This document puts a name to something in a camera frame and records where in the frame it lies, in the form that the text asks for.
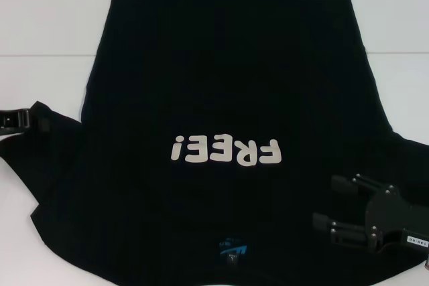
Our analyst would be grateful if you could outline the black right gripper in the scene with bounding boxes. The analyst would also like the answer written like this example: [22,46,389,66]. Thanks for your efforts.
[312,173,429,253]

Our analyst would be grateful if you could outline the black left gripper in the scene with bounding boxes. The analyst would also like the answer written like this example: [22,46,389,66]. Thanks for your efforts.
[0,107,51,135]

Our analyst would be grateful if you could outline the black shirt with FREE print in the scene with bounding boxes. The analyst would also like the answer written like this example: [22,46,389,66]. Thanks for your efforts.
[0,0,429,286]

